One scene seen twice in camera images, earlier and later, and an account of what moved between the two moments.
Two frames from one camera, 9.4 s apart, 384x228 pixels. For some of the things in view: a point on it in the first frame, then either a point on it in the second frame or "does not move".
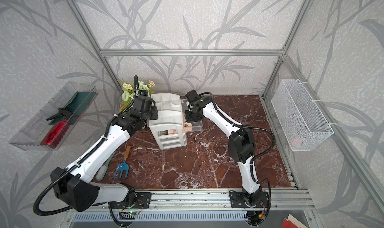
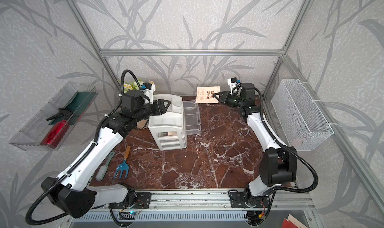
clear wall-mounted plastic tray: (51, 127) does not move
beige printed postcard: (187, 127) → (205, 94)
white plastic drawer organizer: (168, 130) does not move
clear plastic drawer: (187, 127) does not move
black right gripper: (188, 120) → (225, 96)
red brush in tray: (53, 136) does not move
